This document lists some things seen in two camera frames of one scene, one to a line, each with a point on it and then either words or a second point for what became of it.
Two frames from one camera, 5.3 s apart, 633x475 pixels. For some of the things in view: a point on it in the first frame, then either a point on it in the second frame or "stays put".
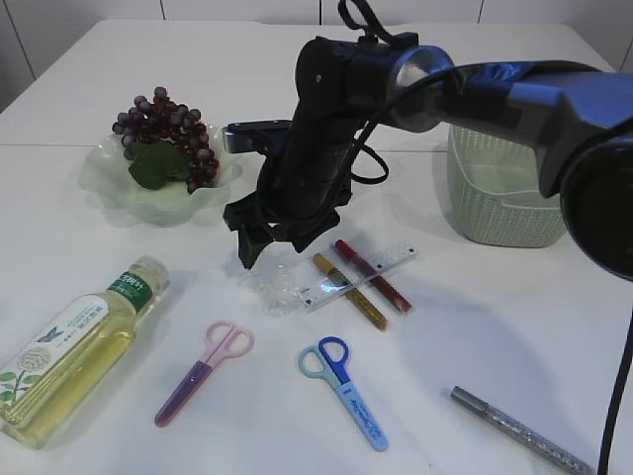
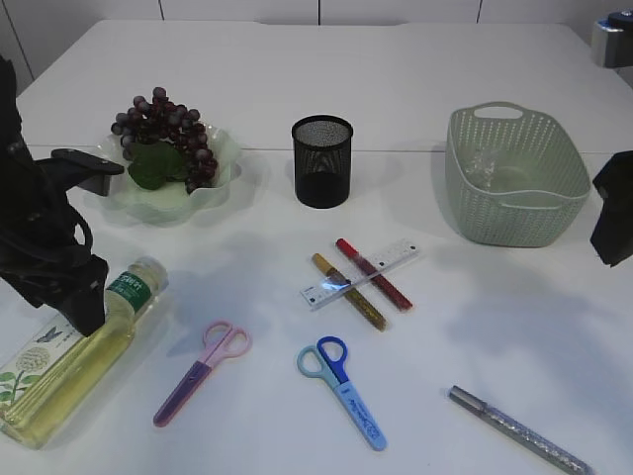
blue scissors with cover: x=328 y=360 stays put
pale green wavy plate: x=108 y=180 stays put
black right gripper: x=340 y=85 to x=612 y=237
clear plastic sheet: x=280 y=282 to x=480 y=170
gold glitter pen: x=352 y=292 stays put
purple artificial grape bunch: x=163 y=141 stays put
